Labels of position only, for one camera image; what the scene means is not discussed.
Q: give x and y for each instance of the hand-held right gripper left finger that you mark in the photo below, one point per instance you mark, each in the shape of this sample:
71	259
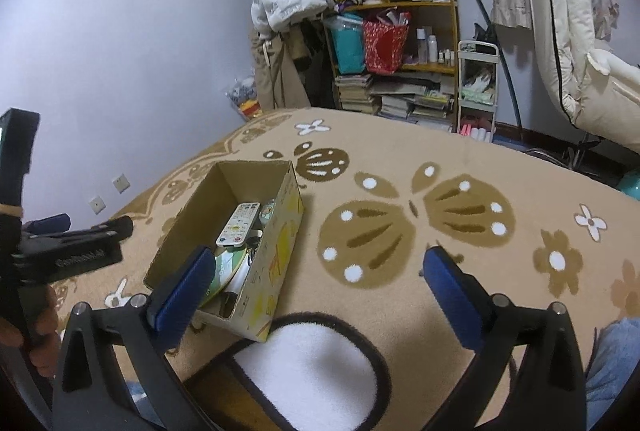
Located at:
182	291

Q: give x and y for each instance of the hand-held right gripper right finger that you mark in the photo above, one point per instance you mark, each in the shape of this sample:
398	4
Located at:
450	301

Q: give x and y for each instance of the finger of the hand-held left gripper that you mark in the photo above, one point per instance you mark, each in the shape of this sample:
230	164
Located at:
47	223
100	228

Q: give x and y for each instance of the white remote coloured buttons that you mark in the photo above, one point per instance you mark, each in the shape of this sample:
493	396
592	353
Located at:
237	223

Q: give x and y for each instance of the cardboard box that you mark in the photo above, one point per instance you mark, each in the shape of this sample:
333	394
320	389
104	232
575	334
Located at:
280	256

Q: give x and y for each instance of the round printed tin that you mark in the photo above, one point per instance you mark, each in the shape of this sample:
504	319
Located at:
269	211

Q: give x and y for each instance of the person's left hand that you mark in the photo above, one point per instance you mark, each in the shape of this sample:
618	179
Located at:
45	311

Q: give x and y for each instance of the beige butterfly printed blanket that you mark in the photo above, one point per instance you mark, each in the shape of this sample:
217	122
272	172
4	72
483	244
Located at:
425	151

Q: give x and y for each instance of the blue fleece clothing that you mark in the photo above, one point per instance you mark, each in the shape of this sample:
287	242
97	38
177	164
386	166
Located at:
615	361

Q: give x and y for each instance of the plastic bag of colourful things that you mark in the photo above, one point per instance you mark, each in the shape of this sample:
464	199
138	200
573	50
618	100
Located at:
245	98

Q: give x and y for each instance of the stack of books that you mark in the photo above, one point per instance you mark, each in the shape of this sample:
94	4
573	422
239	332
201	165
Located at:
415	106
352	93

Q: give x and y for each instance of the black metal stand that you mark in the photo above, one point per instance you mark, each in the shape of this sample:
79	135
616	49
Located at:
580	151

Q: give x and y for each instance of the teal round lamp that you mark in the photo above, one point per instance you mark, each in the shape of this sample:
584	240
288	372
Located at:
631	186

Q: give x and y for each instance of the dark curved pole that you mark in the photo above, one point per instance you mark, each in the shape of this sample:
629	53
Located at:
511	86

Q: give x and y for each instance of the beige hanging coat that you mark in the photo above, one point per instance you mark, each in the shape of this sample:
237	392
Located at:
280	76

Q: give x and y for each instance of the dark hanging clothes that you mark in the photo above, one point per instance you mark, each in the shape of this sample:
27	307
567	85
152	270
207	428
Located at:
320	81

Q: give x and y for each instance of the white trolley cart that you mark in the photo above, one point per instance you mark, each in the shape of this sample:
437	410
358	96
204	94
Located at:
477	45

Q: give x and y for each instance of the red patterned bag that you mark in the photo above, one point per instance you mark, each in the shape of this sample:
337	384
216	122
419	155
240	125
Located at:
382	46

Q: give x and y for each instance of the dark cloth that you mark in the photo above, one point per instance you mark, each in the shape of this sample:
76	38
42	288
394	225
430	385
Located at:
484	35

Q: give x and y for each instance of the teal bag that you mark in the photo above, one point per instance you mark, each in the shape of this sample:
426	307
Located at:
347	46

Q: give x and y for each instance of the cream long coat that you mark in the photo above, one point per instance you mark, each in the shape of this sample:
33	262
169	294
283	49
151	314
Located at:
575	36

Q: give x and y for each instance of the wooden shelf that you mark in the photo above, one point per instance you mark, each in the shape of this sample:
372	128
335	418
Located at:
400	4

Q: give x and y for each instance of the wall outlet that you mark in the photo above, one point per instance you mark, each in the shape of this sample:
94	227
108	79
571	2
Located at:
97	205
121	183

